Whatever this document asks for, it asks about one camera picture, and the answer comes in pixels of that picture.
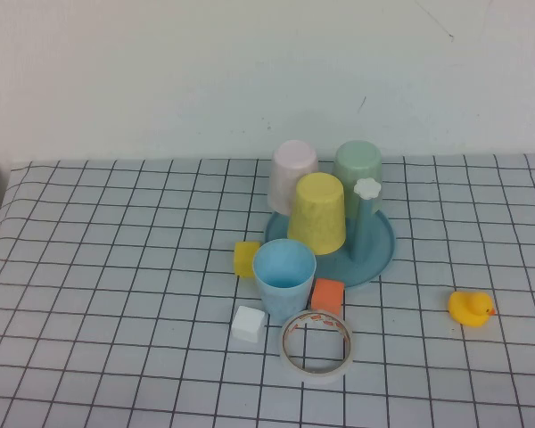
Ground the clear adhesive tape roll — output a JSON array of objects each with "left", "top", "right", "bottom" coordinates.
[{"left": 279, "top": 311, "right": 357, "bottom": 387}]

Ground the orange foam cube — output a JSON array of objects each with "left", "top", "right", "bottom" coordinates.
[{"left": 310, "top": 278, "right": 344, "bottom": 318}]

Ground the white foam cube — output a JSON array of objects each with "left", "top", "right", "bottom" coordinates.
[{"left": 230, "top": 305, "right": 267, "bottom": 343}]

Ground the yellow plastic cup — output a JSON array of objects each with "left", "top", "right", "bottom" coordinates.
[{"left": 286, "top": 172, "right": 348, "bottom": 257}]

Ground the grey checkered tablecloth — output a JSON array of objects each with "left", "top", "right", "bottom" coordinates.
[{"left": 0, "top": 153, "right": 535, "bottom": 428}]

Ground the pale pink plastic cup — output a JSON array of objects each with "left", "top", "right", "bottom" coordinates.
[{"left": 267, "top": 139, "right": 319, "bottom": 216}]

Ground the pale green plastic cup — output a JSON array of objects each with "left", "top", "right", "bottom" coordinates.
[{"left": 333, "top": 139, "right": 383, "bottom": 219}]

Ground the yellow foam cube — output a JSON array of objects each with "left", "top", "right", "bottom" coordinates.
[{"left": 234, "top": 241, "right": 263, "bottom": 280}]

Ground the yellow rubber duck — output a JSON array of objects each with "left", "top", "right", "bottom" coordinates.
[{"left": 448, "top": 290, "right": 497, "bottom": 330}]

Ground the light blue plastic cup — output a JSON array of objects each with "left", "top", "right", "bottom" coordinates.
[{"left": 252, "top": 238, "right": 317, "bottom": 325}]

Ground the blue cup stand tray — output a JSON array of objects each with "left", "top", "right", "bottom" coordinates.
[{"left": 264, "top": 177, "right": 397, "bottom": 290}]

